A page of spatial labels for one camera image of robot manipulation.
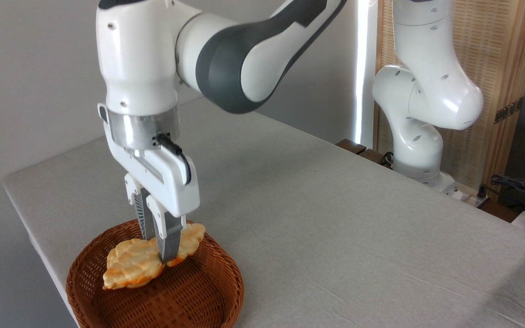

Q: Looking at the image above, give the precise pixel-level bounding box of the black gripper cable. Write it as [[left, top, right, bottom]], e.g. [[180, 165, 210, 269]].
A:
[[155, 133, 193, 185]]

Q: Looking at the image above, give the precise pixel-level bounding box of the long leaf-shaped bread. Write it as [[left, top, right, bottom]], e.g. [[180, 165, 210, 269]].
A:
[[103, 222, 206, 288]]

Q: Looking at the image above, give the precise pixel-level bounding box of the dark brown wooden block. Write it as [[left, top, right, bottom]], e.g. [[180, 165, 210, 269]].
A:
[[335, 138, 367, 155], [358, 148, 393, 169]]

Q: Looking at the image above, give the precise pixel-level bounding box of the brown woven wicker basket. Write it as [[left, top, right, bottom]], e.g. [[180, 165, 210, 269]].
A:
[[66, 219, 245, 328]]

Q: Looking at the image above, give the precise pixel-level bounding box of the bundle of dark cables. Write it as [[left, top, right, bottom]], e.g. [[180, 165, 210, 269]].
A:
[[489, 174, 525, 206]]

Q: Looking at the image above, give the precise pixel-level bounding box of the white power strip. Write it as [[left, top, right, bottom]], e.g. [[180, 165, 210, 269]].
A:
[[459, 193, 492, 208]]

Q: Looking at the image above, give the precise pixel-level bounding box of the grey tablecloth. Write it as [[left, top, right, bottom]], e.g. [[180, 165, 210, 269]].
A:
[[2, 97, 525, 328]]

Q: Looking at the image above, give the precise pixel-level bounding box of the dark metal screen hinge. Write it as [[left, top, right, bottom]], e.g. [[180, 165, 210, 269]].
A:
[[494, 97, 525, 124]]

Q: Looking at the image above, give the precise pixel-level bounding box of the white vertical light strip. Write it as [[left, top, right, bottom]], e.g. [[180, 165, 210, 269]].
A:
[[354, 0, 378, 149]]

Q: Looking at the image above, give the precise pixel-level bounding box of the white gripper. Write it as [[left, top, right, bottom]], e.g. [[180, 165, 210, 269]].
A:
[[98, 104, 201, 265]]

